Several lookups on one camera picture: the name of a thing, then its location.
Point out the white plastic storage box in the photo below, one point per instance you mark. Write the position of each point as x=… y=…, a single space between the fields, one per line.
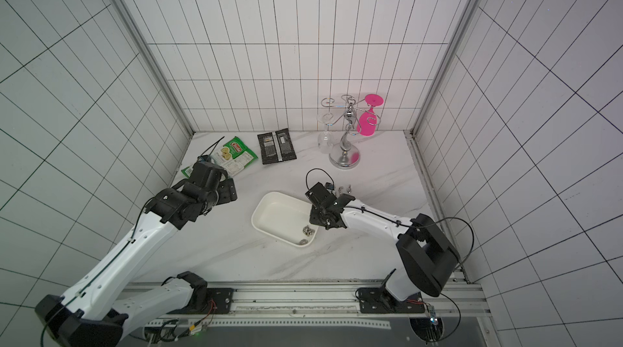
x=283 y=217

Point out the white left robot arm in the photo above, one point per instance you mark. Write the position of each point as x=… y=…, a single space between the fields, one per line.
x=90 y=313

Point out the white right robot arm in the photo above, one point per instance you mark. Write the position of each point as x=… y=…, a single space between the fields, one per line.
x=428 y=256

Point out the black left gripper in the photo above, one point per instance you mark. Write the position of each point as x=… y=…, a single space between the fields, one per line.
x=227 y=189

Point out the green chips bag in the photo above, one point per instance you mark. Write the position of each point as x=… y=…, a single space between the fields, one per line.
x=234 y=156

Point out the chrome glass holder stand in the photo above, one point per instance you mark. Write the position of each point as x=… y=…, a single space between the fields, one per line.
x=344 y=154

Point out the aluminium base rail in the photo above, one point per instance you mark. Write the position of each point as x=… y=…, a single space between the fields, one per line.
x=351 y=303

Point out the black snack packet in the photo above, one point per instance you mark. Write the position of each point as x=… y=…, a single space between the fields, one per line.
x=276 y=147

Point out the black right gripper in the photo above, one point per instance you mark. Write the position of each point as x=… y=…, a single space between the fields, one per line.
x=320 y=213

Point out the clear wine glass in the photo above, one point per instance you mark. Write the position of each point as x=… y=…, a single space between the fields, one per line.
x=325 y=139

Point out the pink wine glass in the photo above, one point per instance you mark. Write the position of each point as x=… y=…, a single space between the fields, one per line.
x=369 y=121

